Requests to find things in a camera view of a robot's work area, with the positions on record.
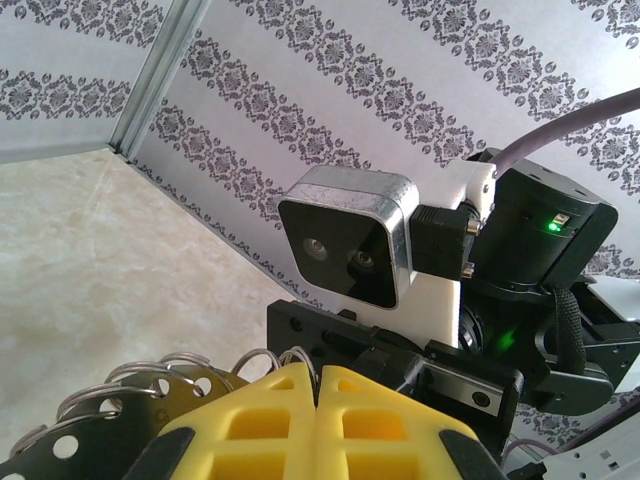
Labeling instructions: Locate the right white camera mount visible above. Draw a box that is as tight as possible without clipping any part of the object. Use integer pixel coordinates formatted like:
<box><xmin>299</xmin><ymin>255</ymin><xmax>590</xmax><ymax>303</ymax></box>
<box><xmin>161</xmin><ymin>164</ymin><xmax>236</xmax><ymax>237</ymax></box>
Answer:
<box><xmin>339</xmin><ymin>158</ymin><xmax>496</xmax><ymax>351</ymax></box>

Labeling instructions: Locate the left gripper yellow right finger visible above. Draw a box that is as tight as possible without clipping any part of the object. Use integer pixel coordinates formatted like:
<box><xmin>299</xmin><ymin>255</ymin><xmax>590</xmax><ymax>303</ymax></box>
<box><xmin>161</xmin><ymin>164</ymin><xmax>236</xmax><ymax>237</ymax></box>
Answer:
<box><xmin>317</xmin><ymin>364</ymin><xmax>507</xmax><ymax>480</ymax></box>

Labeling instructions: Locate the metal plate with key rings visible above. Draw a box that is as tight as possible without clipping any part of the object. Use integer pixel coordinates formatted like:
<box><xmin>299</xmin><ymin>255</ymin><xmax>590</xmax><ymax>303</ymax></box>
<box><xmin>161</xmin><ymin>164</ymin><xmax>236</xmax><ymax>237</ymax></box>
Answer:
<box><xmin>0</xmin><ymin>344</ymin><xmax>321</xmax><ymax>480</ymax></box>

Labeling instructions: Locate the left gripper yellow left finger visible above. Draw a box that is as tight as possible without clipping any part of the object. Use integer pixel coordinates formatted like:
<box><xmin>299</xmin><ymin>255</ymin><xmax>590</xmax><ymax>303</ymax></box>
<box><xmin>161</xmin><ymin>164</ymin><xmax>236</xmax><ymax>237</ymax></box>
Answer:
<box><xmin>127</xmin><ymin>363</ymin><xmax>318</xmax><ymax>480</ymax></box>

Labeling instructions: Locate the aluminium frame post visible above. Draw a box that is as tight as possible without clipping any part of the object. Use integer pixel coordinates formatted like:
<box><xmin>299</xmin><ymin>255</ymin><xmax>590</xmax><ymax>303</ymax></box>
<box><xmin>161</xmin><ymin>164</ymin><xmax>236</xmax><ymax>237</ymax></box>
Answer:
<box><xmin>107</xmin><ymin>0</ymin><xmax>214</xmax><ymax>165</ymax></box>

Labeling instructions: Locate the right wrist camera box silver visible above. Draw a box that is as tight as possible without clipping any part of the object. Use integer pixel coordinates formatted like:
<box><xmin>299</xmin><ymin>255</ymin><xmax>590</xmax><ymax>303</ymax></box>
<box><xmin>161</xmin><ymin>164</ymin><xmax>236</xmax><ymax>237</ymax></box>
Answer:
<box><xmin>276</xmin><ymin>164</ymin><xmax>422</xmax><ymax>312</ymax></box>

